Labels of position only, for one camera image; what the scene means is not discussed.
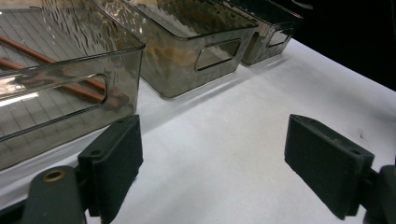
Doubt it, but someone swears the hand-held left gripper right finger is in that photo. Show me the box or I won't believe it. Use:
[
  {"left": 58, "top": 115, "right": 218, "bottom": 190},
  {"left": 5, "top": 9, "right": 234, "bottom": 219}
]
[{"left": 283, "top": 113, "right": 375, "bottom": 221}]

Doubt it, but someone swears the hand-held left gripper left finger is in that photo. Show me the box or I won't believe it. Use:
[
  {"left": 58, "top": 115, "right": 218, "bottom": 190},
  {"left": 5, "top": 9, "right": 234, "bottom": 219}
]
[{"left": 78, "top": 114, "right": 145, "bottom": 224}]

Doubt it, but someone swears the clear grey plastic bin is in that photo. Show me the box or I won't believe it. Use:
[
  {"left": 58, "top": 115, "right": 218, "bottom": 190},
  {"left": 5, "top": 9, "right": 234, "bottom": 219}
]
[
  {"left": 90, "top": 0, "right": 260, "bottom": 100},
  {"left": 0, "top": 0, "right": 147, "bottom": 172},
  {"left": 218, "top": 0, "right": 304, "bottom": 67}
]

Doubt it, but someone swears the reddish brown chopstick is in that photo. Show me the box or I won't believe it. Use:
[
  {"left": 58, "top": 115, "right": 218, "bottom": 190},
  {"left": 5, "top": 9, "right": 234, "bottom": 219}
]
[
  {"left": 0, "top": 34, "right": 107, "bottom": 92},
  {"left": 0, "top": 57, "right": 129, "bottom": 108}
]

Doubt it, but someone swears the white table sheet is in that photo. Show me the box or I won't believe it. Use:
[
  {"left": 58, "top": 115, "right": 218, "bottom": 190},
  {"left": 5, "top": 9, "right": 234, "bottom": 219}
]
[{"left": 0, "top": 38, "right": 396, "bottom": 224}]

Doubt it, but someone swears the dark curtain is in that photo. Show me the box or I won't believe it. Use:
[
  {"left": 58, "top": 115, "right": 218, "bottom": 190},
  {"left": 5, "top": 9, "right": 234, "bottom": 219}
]
[{"left": 274, "top": 0, "right": 396, "bottom": 91}]

